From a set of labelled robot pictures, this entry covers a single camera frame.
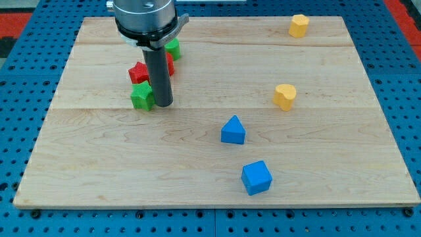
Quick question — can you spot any yellow heart block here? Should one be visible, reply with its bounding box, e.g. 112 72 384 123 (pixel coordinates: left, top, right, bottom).
272 84 297 111

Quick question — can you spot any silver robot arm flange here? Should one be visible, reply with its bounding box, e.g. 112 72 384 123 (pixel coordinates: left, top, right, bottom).
106 0 189 51

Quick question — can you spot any blue triangle block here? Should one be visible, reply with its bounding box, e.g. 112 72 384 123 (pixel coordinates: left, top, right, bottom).
220 115 246 144

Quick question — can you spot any green star block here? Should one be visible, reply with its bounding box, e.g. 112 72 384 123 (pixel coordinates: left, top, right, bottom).
130 81 155 111

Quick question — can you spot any red block behind rod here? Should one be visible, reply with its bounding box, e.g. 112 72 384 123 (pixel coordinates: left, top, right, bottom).
166 52 175 76

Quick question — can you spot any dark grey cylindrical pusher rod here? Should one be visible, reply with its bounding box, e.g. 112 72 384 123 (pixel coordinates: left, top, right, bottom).
142 47 173 107

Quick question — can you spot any blue cube block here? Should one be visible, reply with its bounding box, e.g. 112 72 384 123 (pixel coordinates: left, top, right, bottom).
241 161 272 196

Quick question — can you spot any green round block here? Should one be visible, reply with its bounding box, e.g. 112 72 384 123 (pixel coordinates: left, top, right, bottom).
164 38 181 61

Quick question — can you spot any red star block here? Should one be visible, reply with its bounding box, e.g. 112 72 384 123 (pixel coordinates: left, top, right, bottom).
128 62 149 84

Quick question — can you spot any wooden board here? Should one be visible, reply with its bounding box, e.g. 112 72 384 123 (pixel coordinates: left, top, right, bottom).
14 16 420 209

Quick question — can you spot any yellow hexagon block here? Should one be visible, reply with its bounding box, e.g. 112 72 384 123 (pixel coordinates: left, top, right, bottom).
289 14 310 38

